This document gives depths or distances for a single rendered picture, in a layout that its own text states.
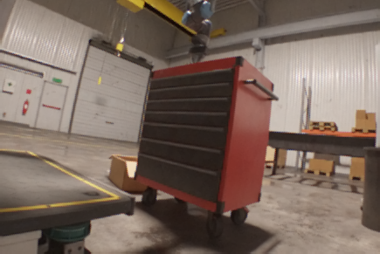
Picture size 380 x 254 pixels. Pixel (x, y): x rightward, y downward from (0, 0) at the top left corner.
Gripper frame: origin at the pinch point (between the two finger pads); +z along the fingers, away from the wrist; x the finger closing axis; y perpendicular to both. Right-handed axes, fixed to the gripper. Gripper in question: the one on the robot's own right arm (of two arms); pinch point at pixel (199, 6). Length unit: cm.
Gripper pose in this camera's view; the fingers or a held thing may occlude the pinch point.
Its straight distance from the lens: 113.5
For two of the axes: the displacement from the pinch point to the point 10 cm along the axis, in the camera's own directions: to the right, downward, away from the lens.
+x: 9.0, 2.1, -3.9
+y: -4.3, 2.4, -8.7
